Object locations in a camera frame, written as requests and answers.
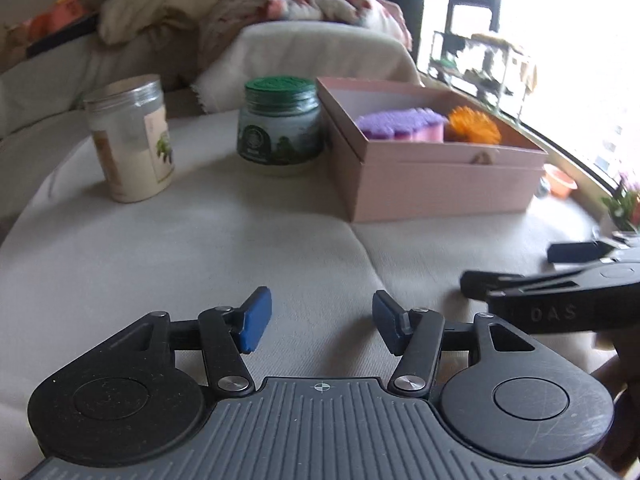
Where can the person's right hand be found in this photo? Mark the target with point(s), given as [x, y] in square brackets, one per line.
[629, 370]

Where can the clear plastic jar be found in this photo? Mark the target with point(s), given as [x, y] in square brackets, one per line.
[132, 160]

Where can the orange bristly ball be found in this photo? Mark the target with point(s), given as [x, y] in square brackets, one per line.
[472, 125]

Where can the grey slipper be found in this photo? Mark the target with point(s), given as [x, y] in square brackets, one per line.
[542, 189]

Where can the cream pillow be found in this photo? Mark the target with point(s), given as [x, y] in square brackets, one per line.
[150, 10]

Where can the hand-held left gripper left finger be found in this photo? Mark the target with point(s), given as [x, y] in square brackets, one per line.
[255, 320]

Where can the orange plastic basin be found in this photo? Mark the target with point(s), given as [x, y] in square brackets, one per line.
[560, 182]

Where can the orange toy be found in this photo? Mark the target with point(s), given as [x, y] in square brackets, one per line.
[65, 10]

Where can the pink cardboard box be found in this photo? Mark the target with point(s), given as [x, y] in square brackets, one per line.
[440, 190]

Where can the green lid glass jar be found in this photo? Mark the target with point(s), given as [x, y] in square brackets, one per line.
[277, 135]

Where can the floral print blanket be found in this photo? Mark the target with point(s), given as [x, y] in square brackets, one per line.
[310, 0]

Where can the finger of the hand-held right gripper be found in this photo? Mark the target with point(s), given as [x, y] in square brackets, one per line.
[480, 282]
[575, 252]

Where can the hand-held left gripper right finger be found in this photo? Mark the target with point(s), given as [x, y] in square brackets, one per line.
[387, 320]

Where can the pink flowering potted plant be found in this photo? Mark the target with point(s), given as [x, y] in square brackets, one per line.
[622, 202]

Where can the dark flat box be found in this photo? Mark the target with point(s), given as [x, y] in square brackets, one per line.
[60, 40]

